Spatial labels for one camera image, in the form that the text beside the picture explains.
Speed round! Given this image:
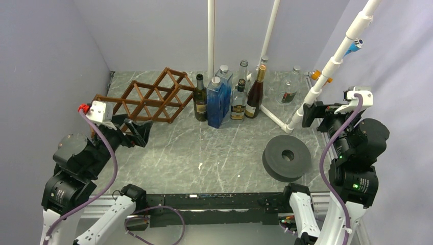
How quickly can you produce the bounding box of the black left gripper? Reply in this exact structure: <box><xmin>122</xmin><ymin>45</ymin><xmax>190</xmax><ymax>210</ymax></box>
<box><xmin>87</xmin><ymin>113</ymin><xmax>153</xmax><ymax>177</ymax></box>

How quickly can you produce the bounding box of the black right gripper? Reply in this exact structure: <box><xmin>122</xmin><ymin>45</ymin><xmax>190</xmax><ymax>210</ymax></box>
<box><xmin>303</xmin><ymin>99</ymin><xmax>363</xmax><ymax>155</ymax></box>

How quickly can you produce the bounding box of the dark wine bottle gold cap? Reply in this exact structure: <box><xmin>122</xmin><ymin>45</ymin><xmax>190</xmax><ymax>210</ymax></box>
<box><xmin>245</xmin><ymin>65</ymin><xmax>267</xmax><ymax>118</ymax></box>

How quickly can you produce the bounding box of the clear bottle red black label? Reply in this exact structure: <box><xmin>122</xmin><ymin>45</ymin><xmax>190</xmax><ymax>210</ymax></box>
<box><xmin>250</xmin><ymin>55</ymin><xmax>272</xmax><ymax>82</ymax></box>

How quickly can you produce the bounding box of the dark bottle silver cap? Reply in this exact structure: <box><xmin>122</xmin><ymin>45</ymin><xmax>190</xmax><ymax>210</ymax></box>
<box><xmin>193</xmin><ymin>73</ymin><xmax>207</xmax><ymax>121</ymax></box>

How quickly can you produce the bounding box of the clear bottle black cap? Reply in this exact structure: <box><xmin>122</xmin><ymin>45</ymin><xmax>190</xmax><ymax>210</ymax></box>
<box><xmin>230</xmin><ymin>79</ymin><xmax>247</xmax><ymax>120</ymax></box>

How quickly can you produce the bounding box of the tall clear bottle black label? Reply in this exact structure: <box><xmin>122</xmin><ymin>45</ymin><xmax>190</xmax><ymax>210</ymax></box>
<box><xmin>235</xmin><ymin>59</ymin><xmax>248</xmax><ymax>88</ymax></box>

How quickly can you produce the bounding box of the blue label clear bottle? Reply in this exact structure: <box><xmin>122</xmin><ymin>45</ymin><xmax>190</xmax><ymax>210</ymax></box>
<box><xmin>206</xmin><ymin>77</ymin><xmax>225</xmax><ymax>129</ymax></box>

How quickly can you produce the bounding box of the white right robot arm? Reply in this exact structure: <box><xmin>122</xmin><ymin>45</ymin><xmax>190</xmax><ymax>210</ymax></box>
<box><xmin>280</xmin><ymin>101</ymin><xmax>390</xmax><ymax>244</ymax></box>

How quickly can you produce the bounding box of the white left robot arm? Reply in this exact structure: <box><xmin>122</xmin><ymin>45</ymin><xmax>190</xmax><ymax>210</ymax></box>
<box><xmin>40</xmin><ymin>114</ymin><xmax>153</xmax><ymax>244</ymax></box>

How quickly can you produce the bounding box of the brown wooden wine rack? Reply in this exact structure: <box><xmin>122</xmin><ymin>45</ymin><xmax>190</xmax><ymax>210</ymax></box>
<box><xmin>94</xmin><ymin>67</ymin><xmax>196</xmax><ymax>124</ymax></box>

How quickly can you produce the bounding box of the orange clip on pipe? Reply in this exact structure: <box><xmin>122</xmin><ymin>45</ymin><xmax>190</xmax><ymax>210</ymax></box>
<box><xmin>309</xmin><ymin>70</ymin><xmax>333</xmax><ymax>83</ymax></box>

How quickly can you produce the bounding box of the black round perforated speaker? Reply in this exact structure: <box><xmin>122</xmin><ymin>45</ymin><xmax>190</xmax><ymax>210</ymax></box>
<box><xmin>262</xmin><ymin>135</ymin><xmax>312</xmax><ymax>183</ymax></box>

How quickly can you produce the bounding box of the blue clip on pipe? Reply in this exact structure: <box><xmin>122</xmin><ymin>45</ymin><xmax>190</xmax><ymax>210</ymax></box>
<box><xmin>344</xmin><ymin>39</ymin><xmax>364</xmax><ymax>57</ymax></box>

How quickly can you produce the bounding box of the clear bottle by right wall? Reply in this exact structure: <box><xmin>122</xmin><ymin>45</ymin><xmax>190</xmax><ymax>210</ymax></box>
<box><xmin>276</xmin><ymin>65</ymin><xmax>303</xmax><ymax>105</ymax></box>

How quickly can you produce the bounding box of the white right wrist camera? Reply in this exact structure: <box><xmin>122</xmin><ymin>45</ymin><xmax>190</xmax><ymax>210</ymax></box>
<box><xmin>334</xmin><ymin>86</ymin><xmax>374</xmax><ymax>114</ymax></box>

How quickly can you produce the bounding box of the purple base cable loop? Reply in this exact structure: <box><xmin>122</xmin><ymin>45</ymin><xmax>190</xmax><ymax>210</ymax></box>
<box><xmin>124</xmin><ymin>205</ymin><xmax>186</xmax><ymax>245</ymax></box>

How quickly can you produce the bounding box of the white PVC pipe frame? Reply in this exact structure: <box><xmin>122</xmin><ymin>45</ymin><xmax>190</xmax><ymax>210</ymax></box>
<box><xmin>206</xmin><ymin>0</ymin><xmax>383</xmax><ymax>134</ymax></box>

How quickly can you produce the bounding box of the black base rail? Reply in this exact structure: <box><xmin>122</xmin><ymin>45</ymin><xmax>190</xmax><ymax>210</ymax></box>
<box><xmin>132</xmin><ymin>192</ymin><xmax>294</xmax><ymax>228</ymax></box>

